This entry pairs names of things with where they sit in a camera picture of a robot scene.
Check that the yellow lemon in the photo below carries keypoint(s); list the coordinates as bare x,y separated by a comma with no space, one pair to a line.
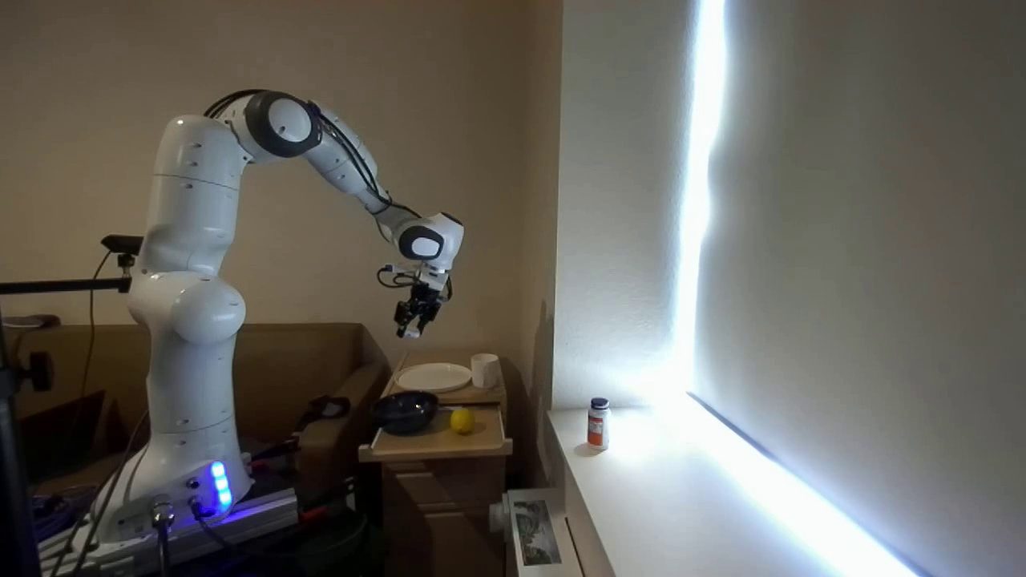
464,421

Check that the dark blue bowl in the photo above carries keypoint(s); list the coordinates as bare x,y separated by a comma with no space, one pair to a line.
405,412

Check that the white round plate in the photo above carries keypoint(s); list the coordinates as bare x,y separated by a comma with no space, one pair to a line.
434,377

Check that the white window sill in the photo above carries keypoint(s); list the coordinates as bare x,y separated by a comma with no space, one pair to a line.
684,515

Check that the white wall heater unit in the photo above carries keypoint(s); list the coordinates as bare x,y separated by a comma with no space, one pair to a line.
532,533

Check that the white window blind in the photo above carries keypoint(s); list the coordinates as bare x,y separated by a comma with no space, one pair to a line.
887,244

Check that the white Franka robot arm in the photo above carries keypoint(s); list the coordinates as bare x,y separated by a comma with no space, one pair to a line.
188,309

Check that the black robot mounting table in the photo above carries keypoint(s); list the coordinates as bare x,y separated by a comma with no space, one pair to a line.
266,533

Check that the light wooden side cabinet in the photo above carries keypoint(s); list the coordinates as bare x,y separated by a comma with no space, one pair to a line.
451,515

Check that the wooden pull out table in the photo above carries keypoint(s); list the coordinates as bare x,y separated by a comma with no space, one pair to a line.
469,443

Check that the black camera on stand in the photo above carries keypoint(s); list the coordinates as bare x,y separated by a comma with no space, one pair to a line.
124,244

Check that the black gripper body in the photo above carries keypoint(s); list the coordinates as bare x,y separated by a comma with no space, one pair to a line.
424,298

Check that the black camera stand bar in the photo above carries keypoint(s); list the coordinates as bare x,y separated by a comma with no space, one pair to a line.
48,285

